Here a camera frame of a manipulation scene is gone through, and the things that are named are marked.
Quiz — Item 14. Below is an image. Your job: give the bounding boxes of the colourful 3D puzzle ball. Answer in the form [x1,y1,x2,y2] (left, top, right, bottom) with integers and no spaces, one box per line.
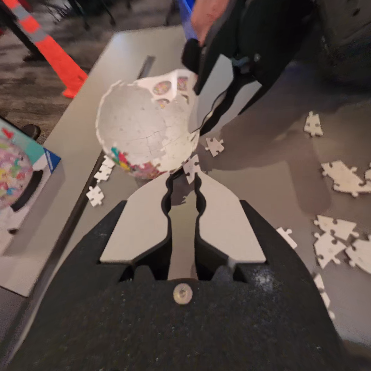
[96,80,200,178]

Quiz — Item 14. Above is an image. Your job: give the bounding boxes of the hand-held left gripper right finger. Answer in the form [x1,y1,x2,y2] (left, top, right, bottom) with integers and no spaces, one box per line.
[194,172,267,281]

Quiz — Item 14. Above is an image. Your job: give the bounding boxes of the orange traffic cone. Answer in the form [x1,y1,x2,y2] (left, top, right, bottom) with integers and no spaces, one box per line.
[6,0,89,99]

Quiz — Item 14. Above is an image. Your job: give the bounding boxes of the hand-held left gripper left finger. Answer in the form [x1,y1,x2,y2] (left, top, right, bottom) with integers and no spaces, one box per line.
[99,174,174,281]

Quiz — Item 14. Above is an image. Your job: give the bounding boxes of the colourful puzzle box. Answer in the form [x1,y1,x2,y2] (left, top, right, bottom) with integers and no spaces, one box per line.
[0,117,66,258]

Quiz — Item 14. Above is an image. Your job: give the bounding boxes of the joined white puzzle pieces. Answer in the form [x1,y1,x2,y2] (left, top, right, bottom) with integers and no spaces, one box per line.
[312,274,336,320]
[321,160,371,198]
[313,214,371,275]

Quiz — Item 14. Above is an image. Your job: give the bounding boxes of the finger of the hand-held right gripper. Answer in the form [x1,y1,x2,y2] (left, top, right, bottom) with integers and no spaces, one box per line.
[200,82,263,135]
[189,54,233,134]

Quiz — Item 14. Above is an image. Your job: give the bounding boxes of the blue storage bin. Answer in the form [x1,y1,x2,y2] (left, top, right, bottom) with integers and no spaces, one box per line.
[178,0,198,41]

